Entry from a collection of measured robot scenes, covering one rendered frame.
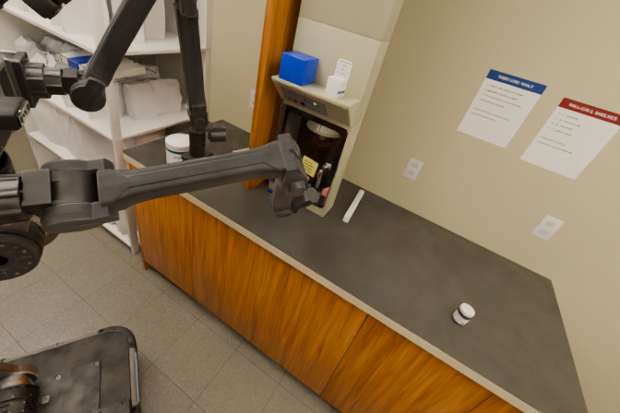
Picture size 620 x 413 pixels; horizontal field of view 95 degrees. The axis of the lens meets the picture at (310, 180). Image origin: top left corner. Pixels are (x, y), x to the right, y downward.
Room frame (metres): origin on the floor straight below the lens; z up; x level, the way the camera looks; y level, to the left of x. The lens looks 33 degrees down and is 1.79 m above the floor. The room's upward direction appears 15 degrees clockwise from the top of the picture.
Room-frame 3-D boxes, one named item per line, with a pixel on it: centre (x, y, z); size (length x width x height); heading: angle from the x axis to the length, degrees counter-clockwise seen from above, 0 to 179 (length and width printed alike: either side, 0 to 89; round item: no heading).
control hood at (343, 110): (1.05, 0.07, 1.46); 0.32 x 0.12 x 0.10; 69
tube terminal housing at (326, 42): (1.22, 0.00, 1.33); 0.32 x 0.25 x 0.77; 69
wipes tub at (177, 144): (1.14, 0.64, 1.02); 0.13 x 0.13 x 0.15
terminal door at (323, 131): (1.09, 0.05, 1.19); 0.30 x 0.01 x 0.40; 69
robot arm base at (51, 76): (0.66, 0.73, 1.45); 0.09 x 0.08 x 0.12; 37
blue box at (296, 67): (1.08, 0.15, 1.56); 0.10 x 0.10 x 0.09; 69
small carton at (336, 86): (1.02, 0.00, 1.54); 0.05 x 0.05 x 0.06; 61
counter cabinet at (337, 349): (1.10, -0.14, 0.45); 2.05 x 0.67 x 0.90; 69
